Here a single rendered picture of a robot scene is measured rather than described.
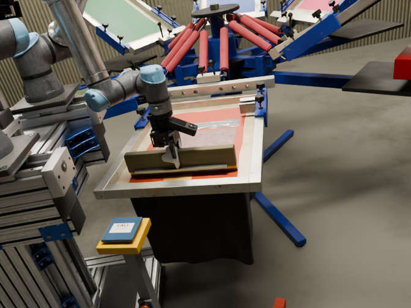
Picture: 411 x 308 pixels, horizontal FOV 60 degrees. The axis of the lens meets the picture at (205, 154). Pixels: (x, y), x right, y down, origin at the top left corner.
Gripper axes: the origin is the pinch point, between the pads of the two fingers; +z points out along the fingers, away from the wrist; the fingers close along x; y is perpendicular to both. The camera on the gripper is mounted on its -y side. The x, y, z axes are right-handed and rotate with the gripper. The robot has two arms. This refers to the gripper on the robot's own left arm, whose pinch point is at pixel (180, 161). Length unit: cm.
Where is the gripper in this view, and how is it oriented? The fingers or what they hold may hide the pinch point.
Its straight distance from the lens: 129.5
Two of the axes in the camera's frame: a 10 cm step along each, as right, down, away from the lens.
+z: 1.8, 8.6, 4.8
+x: -1.6, 5.1, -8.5
